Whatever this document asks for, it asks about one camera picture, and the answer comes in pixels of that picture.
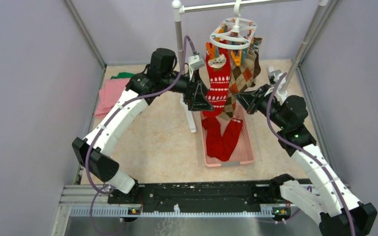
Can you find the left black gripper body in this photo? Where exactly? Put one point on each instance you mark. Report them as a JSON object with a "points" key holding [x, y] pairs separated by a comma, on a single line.
{"points": [[188, 96]]}

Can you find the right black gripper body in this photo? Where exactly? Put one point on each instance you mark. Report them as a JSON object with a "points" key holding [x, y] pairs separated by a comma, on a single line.
{"points": [[261, 103]]}

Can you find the argyle beige sock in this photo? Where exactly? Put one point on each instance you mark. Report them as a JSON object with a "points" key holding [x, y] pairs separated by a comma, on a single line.
{"points": [[240, 80], [255, 48]]}

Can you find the red santa sock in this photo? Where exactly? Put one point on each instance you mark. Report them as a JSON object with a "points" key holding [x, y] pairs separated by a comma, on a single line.
{"points": [[214, 145], [229, 140]]}

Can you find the red snowflake sock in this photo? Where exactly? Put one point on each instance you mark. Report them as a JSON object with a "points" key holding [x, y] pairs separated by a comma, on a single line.
{"points": [[219, 71]]}

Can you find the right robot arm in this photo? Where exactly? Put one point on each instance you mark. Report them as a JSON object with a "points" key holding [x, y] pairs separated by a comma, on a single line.
{"points": [[331, 205]]}

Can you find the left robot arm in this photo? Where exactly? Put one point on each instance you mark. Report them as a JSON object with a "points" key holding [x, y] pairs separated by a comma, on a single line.
{"points": [[159, 76]]}

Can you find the white clip sock hanger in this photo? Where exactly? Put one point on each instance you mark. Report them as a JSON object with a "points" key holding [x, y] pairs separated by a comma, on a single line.
{"points": [[234, 33]]}

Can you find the pink plastic basket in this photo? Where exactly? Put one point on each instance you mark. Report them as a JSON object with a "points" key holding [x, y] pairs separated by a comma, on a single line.
{"points": [[243, 153]]}

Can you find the green folded cloth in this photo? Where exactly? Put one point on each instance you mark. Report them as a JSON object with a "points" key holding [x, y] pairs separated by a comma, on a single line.
{"points": [[123, 75]]}

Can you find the metal drying rack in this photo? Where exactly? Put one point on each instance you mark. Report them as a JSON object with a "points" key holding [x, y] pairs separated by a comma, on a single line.
{"points": [[179, 10]]}

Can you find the pink folded cloth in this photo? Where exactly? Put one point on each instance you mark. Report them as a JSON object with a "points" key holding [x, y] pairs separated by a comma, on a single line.
{"points": [[109, 95]]}

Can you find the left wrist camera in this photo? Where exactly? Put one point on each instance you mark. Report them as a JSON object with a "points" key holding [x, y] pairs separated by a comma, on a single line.
{"points": [[195, 62]]}

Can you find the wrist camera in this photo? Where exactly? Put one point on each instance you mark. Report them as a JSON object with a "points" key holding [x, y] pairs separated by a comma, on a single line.
{"points": [[273, 75], [195, 62]]}

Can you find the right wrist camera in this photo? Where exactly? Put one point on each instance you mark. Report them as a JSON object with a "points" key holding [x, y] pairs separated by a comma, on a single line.
{"points": [[273, 75]]}

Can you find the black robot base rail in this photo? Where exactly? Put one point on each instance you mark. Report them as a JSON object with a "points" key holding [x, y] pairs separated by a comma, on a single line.
{"points": [[204, 199]]}

